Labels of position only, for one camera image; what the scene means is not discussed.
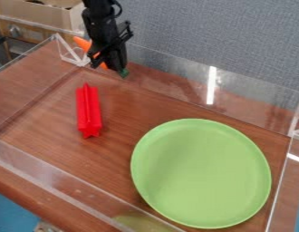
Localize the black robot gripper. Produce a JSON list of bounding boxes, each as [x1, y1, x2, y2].
[[81, 5, 133, 72]]

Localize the orange toy carrot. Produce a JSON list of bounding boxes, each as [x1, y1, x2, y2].
[[72, 35, 132, 80]]

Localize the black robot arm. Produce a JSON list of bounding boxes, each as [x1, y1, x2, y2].
[[83, 0, 133, 78]]

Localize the wooden box on shelf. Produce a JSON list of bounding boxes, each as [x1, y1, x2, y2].
[[0, 0, 84, 31]]

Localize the clear acrylic enclosure walls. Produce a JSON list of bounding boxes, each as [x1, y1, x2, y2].
[[0, 36, 299, 232]]

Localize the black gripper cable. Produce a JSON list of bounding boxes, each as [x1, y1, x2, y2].
[[111, 1, 124, 19]]

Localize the red rectangular block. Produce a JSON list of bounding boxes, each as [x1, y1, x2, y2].
[[76, 83, 103, 138]]

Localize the green round plate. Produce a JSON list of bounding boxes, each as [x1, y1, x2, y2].
[[131, 119, 272, 229]]

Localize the clear acrylic corner bracket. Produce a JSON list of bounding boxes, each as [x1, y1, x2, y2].
[[55, 34, 89, 67]]

